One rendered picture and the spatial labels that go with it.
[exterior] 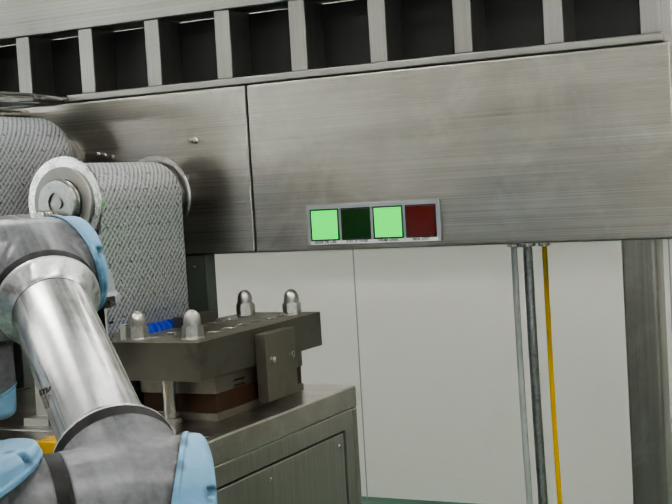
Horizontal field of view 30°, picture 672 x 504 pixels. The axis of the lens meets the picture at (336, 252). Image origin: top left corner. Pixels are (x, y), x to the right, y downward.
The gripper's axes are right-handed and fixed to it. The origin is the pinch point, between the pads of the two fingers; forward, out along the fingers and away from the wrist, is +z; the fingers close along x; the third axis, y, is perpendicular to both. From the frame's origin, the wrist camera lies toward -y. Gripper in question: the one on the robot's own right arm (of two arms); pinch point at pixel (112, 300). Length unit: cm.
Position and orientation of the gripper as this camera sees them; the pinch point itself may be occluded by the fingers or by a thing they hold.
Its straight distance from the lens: 205.0
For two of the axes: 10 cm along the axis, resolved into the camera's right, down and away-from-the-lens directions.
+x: -8.9, 0.3, 4.5
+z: 4.4, -0.7, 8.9
